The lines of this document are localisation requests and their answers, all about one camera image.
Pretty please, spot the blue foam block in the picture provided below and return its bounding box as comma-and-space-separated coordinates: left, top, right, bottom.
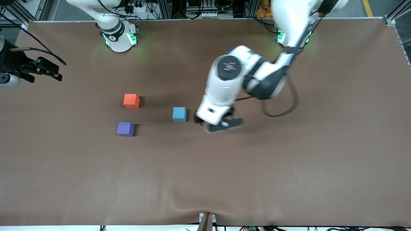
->
172, 107, 187, 123

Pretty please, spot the orange foam block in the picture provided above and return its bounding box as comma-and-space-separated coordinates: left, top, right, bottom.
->
123, 94, 140, 109

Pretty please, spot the purple foam block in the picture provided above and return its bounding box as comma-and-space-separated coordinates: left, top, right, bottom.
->
117, 122, 136, 137

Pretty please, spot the white terminal block row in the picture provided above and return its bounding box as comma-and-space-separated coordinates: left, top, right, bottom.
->
186, 10, 225, 19

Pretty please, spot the brown table cover mat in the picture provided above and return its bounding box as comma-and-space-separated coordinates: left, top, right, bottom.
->
0, 18, 411, 227

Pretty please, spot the orange bagged items pile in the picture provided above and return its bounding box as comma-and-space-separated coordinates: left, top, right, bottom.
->
256, 0, 273, 18

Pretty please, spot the white power strip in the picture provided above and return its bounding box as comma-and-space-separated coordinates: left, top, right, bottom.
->
124, 0, 158, 14

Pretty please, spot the aluminium frame profile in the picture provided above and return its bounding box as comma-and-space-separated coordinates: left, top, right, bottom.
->
0, 0, 61, 28
384, 0, 411, 26

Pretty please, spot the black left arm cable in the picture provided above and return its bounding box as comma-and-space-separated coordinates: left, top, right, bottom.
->
238, 13, 323, 117

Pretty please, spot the grey mounting bracket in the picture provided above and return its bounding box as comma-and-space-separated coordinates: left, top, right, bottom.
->
197, 212, 216, 231

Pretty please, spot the aluminium frame post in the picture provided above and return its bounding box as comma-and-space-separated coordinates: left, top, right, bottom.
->
156, 0, 175, 20
243, 0, 260, 18

